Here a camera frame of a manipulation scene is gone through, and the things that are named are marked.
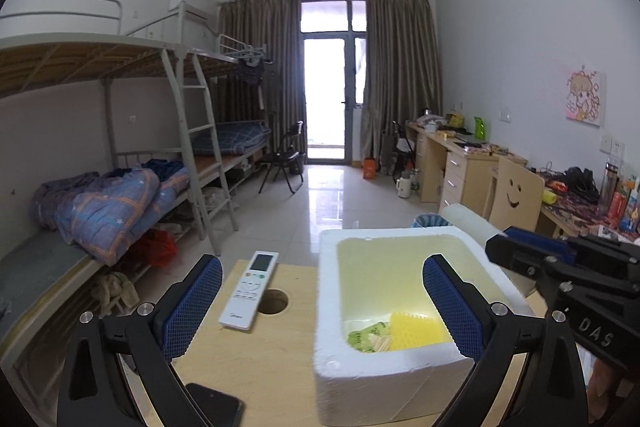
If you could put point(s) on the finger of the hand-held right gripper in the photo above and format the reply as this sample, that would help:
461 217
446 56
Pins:
515 257
537 239

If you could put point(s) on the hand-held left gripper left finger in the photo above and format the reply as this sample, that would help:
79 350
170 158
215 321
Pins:
192 302

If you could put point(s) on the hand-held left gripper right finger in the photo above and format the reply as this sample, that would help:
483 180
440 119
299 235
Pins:
452 307

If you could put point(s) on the yellow ribbed sponge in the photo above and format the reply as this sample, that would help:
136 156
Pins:
415 332

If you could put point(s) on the white foam box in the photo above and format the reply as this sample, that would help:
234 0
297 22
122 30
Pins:
350 387

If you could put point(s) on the person's right hand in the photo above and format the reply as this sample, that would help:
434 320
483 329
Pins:
602 379

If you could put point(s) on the yellow round object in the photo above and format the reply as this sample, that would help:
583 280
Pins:
550 196

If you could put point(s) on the desk with patterned cloth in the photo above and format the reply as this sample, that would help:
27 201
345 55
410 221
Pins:
575 209

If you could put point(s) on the wooden smiley chair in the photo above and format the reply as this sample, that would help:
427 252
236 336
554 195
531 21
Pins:
515 192

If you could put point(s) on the white remote control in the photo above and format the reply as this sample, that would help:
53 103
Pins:
250 292

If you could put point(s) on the white foam lid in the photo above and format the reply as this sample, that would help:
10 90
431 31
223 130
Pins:
467 219

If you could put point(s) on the red plastic bag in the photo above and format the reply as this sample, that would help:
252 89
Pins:
157 249

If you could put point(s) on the black bag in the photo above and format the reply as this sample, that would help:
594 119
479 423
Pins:
581 181

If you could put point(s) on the beige cloth bundle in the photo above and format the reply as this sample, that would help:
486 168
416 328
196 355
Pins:
115 294

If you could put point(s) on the beige wrapper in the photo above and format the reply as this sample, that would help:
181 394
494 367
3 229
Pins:
381 338

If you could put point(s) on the trash bin with blue bag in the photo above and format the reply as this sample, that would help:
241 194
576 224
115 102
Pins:
430 222

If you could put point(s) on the red bottle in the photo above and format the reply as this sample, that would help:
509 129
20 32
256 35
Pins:
619 206

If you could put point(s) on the metal thermos bottle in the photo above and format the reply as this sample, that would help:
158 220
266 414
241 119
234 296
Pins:
610 182

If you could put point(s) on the blue label bottle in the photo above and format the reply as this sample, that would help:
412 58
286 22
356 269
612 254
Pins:
634 204

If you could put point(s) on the black smartphone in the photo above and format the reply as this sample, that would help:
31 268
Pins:
215 404

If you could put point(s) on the wooden desk with drawers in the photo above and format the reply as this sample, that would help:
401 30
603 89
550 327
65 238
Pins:
455 167

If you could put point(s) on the green snack bag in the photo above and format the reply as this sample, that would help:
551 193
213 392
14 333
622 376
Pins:
480 128

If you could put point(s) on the blue plaid blanket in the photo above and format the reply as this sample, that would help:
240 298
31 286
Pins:
110 207

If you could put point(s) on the white thermos jug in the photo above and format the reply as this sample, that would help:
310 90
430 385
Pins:
405 184

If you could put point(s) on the yellow packet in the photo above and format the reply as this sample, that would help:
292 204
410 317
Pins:
455 119

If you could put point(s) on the blue plaid mattress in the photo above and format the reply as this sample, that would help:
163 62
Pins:
232 137

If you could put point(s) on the black folding chair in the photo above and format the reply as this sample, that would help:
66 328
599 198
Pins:
285 157

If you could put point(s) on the brown curtain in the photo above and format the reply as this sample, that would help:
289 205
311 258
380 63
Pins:
402 67
260 72

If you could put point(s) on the dark hanging clothes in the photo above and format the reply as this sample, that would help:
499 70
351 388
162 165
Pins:
250 72

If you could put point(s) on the white metal bunk bed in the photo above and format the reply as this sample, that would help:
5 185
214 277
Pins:
225 57
100 52

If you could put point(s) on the glass balcony door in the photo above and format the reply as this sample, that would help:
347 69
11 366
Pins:
330 87

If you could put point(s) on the white air conditioner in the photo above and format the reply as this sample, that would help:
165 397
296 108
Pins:
192 4

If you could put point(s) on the pink wall poster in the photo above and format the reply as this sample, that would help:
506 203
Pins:
585 97

